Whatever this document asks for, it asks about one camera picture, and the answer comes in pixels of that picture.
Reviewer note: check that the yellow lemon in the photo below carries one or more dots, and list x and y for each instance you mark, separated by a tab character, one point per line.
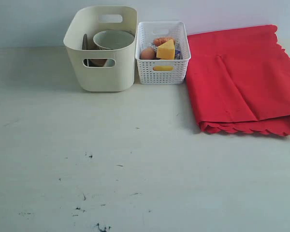
163	68

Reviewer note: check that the brown egg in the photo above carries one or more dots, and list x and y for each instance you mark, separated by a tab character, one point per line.
148	54

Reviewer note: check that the yellow cheese wedge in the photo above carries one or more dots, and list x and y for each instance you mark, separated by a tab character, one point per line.
166	50

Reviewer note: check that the small milk carton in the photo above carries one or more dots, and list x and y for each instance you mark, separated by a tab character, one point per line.
177	54

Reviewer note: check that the fried chicken piece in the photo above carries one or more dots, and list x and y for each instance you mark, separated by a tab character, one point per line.
161	40

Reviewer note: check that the pale green ceramic bowl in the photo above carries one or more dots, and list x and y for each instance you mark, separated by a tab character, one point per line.
112	39

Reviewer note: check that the brown wooden plate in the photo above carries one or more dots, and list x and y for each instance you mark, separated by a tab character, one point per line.
91	62

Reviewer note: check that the red tablecloth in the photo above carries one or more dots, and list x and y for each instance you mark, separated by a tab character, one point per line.
239	81

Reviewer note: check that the stainless steel cup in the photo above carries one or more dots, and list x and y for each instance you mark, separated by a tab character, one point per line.
109	63

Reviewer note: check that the cream plastic bin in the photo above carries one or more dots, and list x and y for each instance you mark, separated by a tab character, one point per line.
90	21

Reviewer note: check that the white perforated plastic basket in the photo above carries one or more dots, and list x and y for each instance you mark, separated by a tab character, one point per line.
146	33

